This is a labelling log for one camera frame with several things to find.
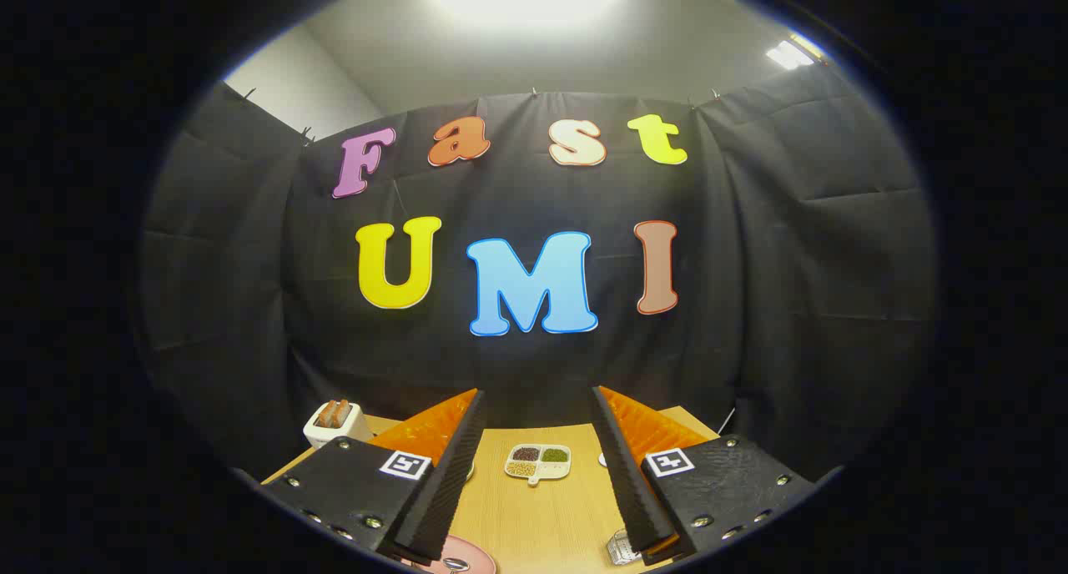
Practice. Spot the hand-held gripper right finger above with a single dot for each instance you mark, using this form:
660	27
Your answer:
630	482

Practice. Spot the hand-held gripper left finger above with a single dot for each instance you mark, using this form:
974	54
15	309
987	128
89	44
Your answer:
450	482

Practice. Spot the pink round plate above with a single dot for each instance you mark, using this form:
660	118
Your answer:
476	553

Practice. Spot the white divided dish with beans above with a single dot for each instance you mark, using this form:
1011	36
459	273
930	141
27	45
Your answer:
538	462

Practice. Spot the white toaster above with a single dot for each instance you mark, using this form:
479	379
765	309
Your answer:
334	434

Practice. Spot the brown toast slice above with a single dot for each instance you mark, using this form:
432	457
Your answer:
334	413

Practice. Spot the small ceiling light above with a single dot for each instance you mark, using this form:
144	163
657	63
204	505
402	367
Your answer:
788	54

